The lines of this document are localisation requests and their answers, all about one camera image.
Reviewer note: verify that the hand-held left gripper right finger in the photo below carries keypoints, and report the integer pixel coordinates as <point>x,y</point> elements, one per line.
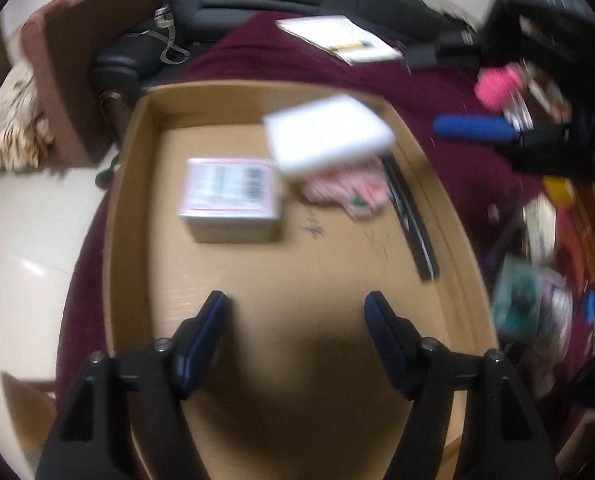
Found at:
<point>385,340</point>

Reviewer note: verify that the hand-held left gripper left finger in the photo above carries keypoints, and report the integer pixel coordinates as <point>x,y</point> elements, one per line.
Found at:
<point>202,340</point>

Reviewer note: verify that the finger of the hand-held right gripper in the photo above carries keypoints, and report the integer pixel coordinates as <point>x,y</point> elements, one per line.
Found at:
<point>442,52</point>
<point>470,130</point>

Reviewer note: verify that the shallow brown cardboard box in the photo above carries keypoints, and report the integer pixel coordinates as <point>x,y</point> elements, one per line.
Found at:
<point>327,270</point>

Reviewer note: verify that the plain white box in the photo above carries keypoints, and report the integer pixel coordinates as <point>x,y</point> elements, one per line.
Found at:
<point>327,135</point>

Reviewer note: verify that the pink yarn roll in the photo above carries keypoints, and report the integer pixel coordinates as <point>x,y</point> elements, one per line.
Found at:
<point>497,85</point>

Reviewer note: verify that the long black case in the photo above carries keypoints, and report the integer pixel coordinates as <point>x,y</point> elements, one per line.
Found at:
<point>413,222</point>

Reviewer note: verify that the maroon tablecloth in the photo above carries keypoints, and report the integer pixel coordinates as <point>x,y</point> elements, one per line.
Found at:
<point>327,67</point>

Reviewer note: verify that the white booklet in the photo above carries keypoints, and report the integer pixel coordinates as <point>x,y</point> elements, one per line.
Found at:
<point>327,32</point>

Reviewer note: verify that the teal packet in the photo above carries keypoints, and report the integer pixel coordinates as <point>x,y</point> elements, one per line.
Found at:
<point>517,295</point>

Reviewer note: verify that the pink patterned packet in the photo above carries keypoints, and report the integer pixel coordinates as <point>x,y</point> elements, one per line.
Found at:
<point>337,191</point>

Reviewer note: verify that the white box with barcode label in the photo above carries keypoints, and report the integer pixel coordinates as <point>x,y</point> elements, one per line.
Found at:
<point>227,187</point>

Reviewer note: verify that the brown cardboard piece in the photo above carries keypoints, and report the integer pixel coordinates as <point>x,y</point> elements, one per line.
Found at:
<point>27,415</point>

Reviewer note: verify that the floral patterned cushion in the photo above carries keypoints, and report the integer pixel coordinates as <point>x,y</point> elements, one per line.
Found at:
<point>12,120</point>

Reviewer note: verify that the brown chair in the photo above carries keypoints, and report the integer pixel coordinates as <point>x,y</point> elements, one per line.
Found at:
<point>72,60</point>

